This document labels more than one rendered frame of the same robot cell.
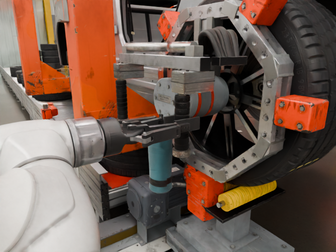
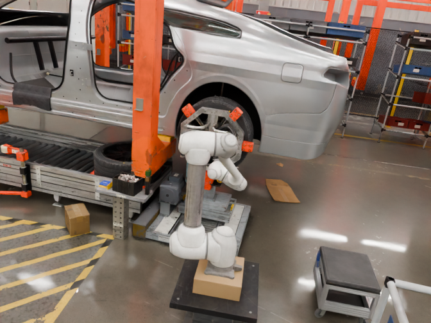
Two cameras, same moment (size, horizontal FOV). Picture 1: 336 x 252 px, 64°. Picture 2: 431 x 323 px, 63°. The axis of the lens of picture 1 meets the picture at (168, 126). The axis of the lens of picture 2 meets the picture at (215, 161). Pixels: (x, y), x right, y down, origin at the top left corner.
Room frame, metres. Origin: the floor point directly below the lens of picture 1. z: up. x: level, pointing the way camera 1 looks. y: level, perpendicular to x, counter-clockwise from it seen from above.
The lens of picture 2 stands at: (-1.17, 1.88, 1.81)
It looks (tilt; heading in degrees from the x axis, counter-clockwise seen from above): 22 degrees down; 314
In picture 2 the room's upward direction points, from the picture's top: 7 degrees clockwise
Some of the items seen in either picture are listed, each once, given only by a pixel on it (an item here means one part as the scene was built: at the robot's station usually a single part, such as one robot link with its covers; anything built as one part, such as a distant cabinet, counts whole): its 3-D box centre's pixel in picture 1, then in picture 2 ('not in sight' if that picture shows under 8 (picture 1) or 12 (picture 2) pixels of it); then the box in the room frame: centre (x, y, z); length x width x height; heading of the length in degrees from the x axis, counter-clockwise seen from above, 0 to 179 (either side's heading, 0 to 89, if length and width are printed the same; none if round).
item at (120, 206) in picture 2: not in sight; (120, 214); (1.14, 0.56, 0.21); 0.10 x 0.10 x 0.42; 34
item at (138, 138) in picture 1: (135, 137); not in sight; (0.50, 0.06, 0.83); 0.05 x 0.05 x 0.02; 23
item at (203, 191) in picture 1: (211, 189); (208, 177); (0.90, -0.17, 0.48); 0.16 x 0.12 x 0.17; 124
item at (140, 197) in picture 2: not in sight; (124, 191); (1.12, 0.55, 0.44); 0.43 x 0.17 x 0.03; 34
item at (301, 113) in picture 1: (299, 113); (247, 146); (0.62, -0.31, 0.85); 0.09 x 0.08 x 0.07; 34
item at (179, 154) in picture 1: (181, 124); not in sight; (0.60, -0.03, 0.83); 0.04 x 0.04 x 0.16
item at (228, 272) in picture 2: not in sight; (224, 264); (-0.02, 0.52, 0.43); 0.22 x 0.18 x 0.06; 40
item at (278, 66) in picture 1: (208, 94); (211, 140); (0.88, -0.13, 0.85); 0.54 x 0.07 x 0.54; 34
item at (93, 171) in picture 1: (55, 131); (21, 170); (2.25, 0.99, 0.28); 2.47 x 0.09 x 0.22; 34
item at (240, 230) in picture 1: (233, 214); (209, 187); (0.97, -0.28, 0.32); 0.40 x 0.30 x 0.28; 34
